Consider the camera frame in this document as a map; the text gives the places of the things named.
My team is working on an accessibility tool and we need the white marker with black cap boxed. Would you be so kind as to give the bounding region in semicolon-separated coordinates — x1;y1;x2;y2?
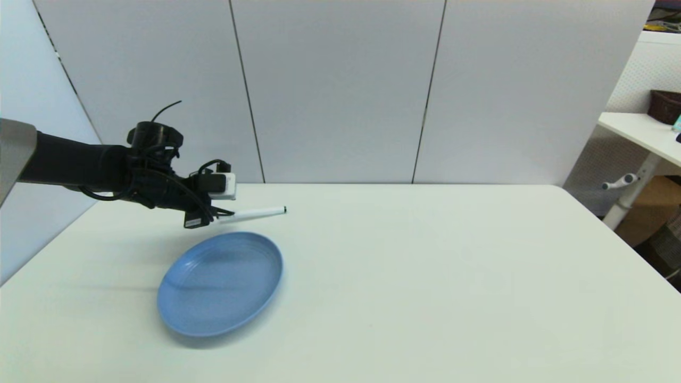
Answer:
218;206;287;223

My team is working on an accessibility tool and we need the blue round plate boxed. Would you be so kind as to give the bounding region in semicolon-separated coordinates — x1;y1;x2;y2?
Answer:
156;231;284;337

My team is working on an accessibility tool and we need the white side table leg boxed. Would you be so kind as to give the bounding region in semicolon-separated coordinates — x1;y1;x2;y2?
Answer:
603;153;662;231

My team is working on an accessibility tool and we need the brown cardboard box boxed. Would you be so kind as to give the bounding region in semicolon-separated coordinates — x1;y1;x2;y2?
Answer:
614;176;681;248

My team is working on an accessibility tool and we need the white side table top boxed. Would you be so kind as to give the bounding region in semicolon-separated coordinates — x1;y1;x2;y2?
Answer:
597;112;681;168

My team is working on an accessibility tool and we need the dark mesh bin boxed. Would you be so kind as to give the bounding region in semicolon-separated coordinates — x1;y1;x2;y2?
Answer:
634;207;681;293

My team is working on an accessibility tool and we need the white pegboard panel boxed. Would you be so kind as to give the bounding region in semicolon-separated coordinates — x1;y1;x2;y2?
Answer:
563;31;681;218

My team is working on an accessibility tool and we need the dark brown basket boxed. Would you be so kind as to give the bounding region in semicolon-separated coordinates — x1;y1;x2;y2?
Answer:
647;89;681;125

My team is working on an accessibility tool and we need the yellow and green shelf clutter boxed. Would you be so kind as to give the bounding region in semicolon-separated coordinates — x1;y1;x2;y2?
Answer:
643;0;681;34

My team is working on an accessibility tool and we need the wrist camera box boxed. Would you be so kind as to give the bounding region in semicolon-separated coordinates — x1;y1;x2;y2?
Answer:
206;171;237;201

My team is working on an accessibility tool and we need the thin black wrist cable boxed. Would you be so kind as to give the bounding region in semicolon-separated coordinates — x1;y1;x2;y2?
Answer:
79;100;236;220

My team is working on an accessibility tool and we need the white table crank handle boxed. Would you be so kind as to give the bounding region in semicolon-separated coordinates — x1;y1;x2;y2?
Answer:
602;173;639;191

